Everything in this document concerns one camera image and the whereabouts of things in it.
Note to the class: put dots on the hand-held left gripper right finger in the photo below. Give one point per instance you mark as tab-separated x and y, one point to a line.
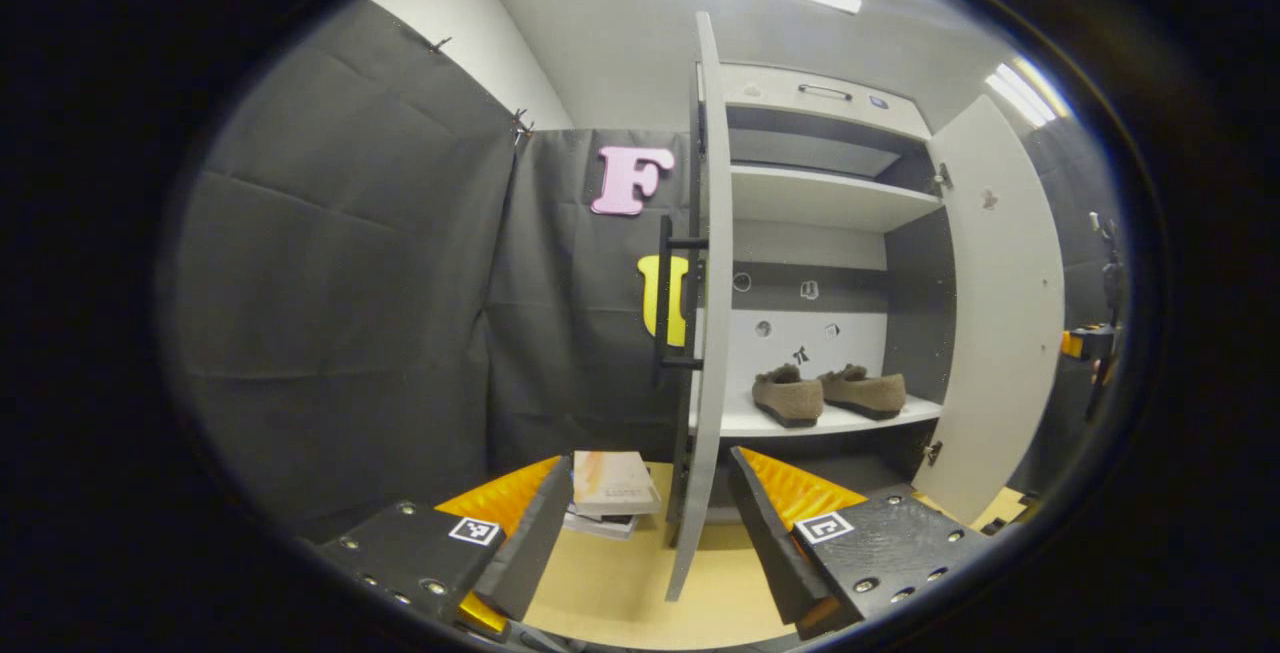
770	543

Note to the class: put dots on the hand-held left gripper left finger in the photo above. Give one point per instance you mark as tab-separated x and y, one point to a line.
525	553

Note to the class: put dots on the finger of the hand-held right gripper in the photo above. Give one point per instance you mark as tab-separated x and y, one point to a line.
1075	343

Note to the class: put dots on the grey cabinet door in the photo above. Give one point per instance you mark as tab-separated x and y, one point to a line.
1000	313
712	283

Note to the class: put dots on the brown fuzzy shoe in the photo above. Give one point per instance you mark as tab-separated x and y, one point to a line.
788	398
865	393

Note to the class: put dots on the grey shoe cabinet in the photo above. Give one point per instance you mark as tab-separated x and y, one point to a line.
830	198

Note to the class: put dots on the metal door hinge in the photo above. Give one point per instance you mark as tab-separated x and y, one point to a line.
933	452
942	176

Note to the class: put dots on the white book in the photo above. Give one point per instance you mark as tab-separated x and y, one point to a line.
600	525

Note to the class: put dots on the tan book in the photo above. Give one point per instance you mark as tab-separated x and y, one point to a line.
612	481

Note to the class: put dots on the black backdrop cloth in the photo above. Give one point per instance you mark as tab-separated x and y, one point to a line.
350	313

